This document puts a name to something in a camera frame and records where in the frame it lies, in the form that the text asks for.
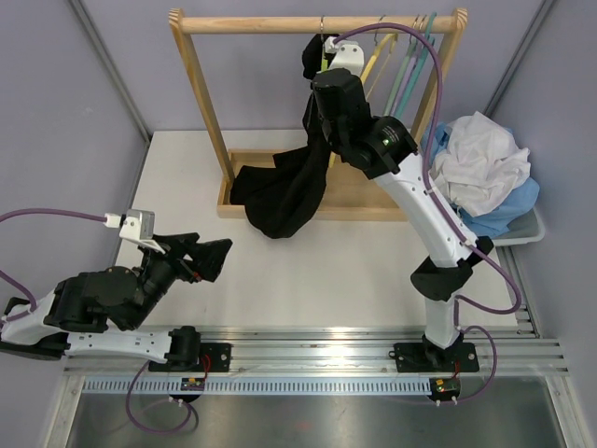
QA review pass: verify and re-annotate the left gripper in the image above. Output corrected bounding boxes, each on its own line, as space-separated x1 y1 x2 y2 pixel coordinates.
127 234 232 331

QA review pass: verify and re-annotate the yellow hanger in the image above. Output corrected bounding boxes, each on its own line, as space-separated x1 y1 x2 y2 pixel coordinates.
328 15 397 169

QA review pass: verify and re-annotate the white shirt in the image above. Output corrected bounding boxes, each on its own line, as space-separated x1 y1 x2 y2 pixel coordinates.
430 112 531 217

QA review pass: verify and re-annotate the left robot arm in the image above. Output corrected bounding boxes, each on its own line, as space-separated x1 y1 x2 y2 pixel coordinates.
1 232 232 372

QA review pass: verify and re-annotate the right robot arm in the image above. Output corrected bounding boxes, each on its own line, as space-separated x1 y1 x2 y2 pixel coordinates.
312 68 493 372

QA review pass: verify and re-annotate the black shirt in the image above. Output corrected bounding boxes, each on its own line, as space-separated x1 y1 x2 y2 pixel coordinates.
230 35 335 240

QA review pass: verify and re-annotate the lime green hanger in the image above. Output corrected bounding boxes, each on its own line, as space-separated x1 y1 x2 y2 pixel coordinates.
319 15 327 72

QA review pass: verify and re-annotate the light green hanger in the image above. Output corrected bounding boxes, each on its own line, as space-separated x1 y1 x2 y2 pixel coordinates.
383 36 416 116

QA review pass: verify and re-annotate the blue shirt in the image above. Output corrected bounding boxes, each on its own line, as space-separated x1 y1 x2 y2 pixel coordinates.
421 121 540 238

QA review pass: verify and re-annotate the lilac hanger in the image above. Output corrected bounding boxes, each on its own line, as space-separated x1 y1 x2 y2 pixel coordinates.
391 39 420 119

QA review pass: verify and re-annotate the teal hanger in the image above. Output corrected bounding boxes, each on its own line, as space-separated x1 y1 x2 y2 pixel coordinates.
399 11 437 119

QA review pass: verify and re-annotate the wooden clothes rack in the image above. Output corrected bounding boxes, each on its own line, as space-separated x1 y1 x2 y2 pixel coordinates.
168 6 470 221

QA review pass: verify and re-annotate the grey plastic bin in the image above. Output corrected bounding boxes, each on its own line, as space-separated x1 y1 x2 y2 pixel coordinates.
493 206 546 246

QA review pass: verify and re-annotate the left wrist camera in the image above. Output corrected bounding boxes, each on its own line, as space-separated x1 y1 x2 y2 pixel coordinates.
104 209 163 253

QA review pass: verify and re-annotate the aluminium mounting rail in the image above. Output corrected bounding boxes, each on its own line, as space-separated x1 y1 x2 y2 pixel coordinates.
62 326 570 377

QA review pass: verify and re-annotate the white slotted cable duct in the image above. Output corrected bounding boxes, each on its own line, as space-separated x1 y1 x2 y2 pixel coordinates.
83 376 431 396

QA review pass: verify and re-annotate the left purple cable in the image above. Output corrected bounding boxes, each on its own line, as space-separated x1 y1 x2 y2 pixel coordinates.
0 207 111 323

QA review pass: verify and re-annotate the purple cable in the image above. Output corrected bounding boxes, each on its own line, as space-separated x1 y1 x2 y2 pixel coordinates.
333 22 522 398
0 207 111 323

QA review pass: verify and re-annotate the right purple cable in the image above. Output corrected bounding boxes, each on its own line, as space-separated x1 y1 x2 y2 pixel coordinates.
333 22 522 398

